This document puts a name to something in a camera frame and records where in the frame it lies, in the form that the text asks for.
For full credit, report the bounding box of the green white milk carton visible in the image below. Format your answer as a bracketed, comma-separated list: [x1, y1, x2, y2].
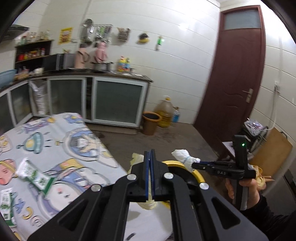
[16, 159, 55, 196]

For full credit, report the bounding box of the green white snack bag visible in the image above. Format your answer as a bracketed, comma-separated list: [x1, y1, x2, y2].
[1, 188, 16, 227]

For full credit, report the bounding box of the black right sleeve forearm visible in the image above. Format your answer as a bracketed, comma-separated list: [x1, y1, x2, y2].
[241, 195, 296, 240]

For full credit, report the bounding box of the yellow rimmed trash bin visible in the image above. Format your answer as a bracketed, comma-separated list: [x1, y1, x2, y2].
[161, 160, 205, 210]

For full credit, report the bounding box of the white kitchen base cabinet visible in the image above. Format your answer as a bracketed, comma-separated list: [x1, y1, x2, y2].
[1, 69, 152, 133]

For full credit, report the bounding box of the wooden cutting board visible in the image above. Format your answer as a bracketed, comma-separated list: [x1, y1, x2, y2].
[250, 128, 292, 176]

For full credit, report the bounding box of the blue water bottle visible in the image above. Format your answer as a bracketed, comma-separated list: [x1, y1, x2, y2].
[171, 106, 180, 125]

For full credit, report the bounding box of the large cooking oil bottle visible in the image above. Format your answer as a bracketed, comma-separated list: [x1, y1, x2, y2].
[154, 95, 174, 128]

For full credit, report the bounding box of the brown plastic bucket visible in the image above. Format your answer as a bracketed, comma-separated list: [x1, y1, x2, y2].
[142, 112, 162, 136]

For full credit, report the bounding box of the cartoon print tablecloth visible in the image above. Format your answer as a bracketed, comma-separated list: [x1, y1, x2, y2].
[0, 112, 174, 241]

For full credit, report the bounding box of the dark red wooden door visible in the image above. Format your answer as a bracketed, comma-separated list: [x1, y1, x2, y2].
[194, 5, 265, 156]

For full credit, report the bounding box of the yellow detergent bottle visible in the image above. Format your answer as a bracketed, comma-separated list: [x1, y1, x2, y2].
[117, 56, 130, 72]

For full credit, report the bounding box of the white sack under counter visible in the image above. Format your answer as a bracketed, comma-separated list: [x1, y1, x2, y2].
[29, 79, 49, 115]

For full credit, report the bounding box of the steel cooking pot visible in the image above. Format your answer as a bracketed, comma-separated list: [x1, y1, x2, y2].
[92, 62, 113, 72]

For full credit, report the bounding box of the pink thermos jug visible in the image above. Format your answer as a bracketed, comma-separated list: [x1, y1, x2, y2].
[74, 43, 90, 69]

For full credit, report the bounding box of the black microwave oven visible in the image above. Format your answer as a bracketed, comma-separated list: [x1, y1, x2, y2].
[43, 53, 75, 71]

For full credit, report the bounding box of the blue plastic basin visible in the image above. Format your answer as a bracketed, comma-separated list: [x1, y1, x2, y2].
[0, 69, 16, 88]

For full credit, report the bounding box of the black wooden spice shelf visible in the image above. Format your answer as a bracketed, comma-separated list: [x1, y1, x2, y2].
[14, 40, 54, 72]

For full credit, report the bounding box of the range hood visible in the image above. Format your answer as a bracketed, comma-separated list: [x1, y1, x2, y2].
[1, 24, 30, 42]

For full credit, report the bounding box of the yellow wall poster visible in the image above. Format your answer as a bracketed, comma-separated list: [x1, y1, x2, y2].
[58, 27, 73, 45]

